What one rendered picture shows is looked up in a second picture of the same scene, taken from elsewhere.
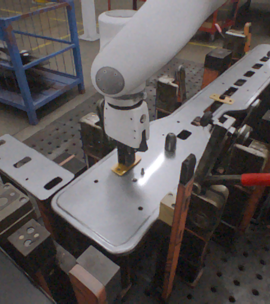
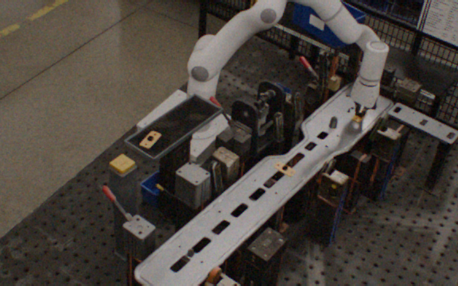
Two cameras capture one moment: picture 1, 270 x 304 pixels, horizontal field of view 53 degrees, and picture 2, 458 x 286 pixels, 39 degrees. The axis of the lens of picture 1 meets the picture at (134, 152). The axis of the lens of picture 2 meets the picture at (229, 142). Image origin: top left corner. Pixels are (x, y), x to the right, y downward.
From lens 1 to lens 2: 2.91 m
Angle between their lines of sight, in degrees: 99
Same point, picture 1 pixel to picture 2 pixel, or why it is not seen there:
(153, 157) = (343, 120)
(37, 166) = (413, 119)
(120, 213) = not seen: hidden behind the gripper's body
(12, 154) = (434, 128)
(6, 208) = (406, 82)
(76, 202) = (380, 100)
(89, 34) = not seen: outside the picture
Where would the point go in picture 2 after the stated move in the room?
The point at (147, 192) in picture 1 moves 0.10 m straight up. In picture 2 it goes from (344, 102) to (349, 83)
